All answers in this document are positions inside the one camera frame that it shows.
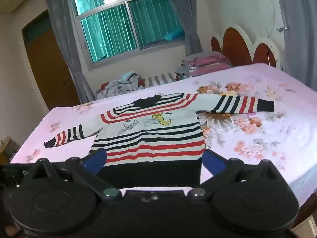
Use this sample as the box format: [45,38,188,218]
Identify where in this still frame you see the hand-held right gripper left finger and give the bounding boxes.
[32,148,122,202]

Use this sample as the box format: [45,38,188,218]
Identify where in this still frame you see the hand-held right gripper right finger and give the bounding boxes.
[187,150,281,201]

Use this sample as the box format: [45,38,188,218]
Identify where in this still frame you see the striped cartoon sweater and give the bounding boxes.
[43,92,275,187]

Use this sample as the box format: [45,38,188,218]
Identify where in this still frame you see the pile of grey clothes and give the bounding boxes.
[95,71,145,100]

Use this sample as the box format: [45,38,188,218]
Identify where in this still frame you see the wooden bedside cabinet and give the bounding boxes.
[0,136,16,164]

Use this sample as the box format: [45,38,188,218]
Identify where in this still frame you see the bed with pink floral sheet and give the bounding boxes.
[10,63,317,209]

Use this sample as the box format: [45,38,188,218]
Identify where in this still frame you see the pink striped pillow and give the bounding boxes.
[182,52,229,67]
[189,63,233,77]

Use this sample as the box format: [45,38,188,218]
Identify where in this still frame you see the brown wooden door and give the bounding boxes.
[22,9,81,111]

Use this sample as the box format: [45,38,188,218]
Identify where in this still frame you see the grey and white striped pillow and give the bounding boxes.
[144,72,177,88]

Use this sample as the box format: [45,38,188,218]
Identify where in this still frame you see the scalloped white and brown headboard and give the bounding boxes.
[210,23,284,70]

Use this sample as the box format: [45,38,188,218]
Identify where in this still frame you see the grey curtain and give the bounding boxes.
[274,0,317,92]
[162,0,202,55]
[46,0,96,102]

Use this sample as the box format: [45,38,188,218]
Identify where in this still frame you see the window with teal glass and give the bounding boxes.
[69,0,186,70]

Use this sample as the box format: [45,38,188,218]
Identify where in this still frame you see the turquoise object outside window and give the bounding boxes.
[163,29,185,41]

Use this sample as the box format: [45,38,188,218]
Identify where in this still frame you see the white hanging cable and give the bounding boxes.
[266,0,277,67]

